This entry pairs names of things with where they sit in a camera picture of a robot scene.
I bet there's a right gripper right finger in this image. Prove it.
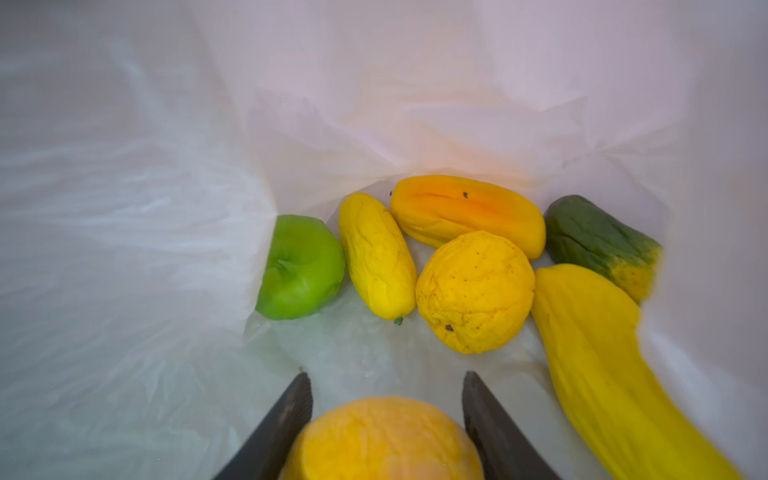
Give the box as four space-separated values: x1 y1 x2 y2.
462 371 561 480

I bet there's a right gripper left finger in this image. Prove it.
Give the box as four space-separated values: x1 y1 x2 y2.
214 372 313 480

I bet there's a small orange toy fruit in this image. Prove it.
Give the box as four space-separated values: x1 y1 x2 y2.
280 397 484 479

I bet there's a white plastic bag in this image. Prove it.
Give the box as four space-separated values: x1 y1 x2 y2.
1 1 767 479

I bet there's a yellow toy banana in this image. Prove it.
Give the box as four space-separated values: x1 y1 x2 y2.
532 264 741 479

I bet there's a yellow toy orange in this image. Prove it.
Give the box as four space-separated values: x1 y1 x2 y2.
416 231 535 355

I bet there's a green toy apple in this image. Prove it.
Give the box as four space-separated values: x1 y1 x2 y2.
255 214 346 320

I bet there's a yellow toy lemon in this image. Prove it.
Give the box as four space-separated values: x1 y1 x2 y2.
338 192 418 325

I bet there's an orange toy mango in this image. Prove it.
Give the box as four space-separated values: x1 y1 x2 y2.
390 175 546 260

